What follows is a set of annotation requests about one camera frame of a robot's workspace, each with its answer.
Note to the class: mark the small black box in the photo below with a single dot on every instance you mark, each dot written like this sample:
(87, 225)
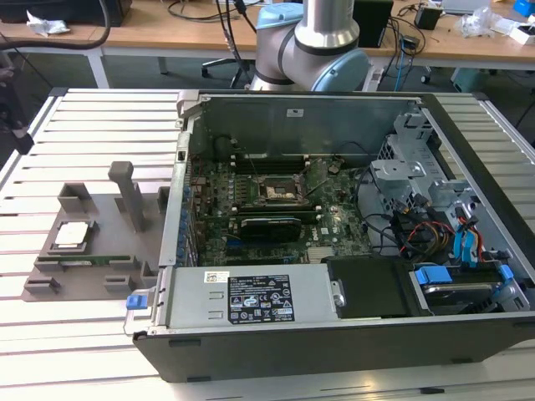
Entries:
(427, 18)

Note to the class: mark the black office chair base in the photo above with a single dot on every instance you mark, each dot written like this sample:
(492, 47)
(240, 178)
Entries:
(219, 63)

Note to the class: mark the silver chipset heatsink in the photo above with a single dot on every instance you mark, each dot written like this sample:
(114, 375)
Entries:
(321, 255)

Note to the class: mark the blue plastic latch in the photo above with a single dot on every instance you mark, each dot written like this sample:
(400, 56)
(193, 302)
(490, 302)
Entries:
(136, 303)

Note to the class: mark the grey case release latch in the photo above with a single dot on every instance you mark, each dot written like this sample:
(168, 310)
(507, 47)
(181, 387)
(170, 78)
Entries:
(187, 102)

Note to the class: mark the silver CPU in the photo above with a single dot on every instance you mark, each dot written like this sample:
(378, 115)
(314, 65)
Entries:
(72, 234)

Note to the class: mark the blue box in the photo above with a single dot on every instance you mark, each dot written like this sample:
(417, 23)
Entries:
(521, 7)

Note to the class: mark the clear plastic bags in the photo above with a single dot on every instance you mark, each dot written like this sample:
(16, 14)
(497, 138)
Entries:
(476, 23)

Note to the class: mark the white power strip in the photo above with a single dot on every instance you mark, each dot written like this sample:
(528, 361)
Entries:
(375, 79)

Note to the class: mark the coin cell battery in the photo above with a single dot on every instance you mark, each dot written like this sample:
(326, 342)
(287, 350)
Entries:
(333, 169)

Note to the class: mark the black graphics card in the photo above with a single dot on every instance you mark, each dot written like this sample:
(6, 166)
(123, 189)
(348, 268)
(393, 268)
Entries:
(271, 229)

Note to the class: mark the RAM slot white clips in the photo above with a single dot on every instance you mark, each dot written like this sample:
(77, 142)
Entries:
(284, 156)
(284, 164)

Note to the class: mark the RAM slot black clips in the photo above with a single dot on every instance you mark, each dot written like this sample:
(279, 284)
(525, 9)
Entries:
(284, 169)
(271, 205)
(284, 160)

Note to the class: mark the silver drive cage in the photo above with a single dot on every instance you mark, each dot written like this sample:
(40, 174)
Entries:
(393, 171)

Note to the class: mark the black PC case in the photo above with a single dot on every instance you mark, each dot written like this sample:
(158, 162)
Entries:
(292, 351)

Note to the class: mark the grey flat device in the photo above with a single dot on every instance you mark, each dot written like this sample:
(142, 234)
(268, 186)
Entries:
(464, 6)

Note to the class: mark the blue expansion slot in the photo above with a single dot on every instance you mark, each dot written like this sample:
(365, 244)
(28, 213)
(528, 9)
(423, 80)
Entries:
(234, 242)

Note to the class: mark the black equipment case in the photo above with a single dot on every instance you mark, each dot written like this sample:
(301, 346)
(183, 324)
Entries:
(83, 10)

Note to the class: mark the white case sticker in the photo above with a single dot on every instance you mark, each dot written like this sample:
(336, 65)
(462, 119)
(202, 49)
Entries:
(295, 113)

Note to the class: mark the wooden desk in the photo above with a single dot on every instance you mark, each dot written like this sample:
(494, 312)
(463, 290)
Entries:
(146, 35)
(460, 52)

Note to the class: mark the hard disk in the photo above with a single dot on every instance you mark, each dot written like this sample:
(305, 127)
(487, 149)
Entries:
(460, 301)

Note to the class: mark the blue disk carrier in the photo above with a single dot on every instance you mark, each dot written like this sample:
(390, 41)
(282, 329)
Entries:
(430, 275)

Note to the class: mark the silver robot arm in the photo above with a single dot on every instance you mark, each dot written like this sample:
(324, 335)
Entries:
(317, 37)

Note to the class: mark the small black device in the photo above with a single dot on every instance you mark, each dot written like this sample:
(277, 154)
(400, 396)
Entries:
(410, 42)

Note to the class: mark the black caster wheel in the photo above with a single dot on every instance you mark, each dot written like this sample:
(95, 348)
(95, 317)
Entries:
(426, 78)

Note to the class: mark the green motherboard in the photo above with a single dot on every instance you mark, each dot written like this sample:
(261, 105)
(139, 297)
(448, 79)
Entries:
(334, 209)

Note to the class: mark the silver power supply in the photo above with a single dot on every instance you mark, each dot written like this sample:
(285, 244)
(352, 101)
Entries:
(192, 292)

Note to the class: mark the CPU socket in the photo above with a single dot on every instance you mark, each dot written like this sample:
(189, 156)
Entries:
(280, 190)

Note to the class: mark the teal box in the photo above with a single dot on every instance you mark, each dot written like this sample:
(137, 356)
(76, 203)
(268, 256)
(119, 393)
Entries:
(468, 79)

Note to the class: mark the green RAM stick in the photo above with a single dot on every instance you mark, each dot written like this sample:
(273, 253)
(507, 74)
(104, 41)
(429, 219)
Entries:
(104, 259)
(309, 214)

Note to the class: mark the white open box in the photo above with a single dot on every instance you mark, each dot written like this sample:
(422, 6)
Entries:
(520, 37)

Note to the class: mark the crumpled white paper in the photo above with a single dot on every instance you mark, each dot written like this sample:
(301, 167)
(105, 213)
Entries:
(46, 25)

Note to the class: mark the grey parts rack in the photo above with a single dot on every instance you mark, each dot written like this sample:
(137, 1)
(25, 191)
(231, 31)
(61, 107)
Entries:
(104, 250)

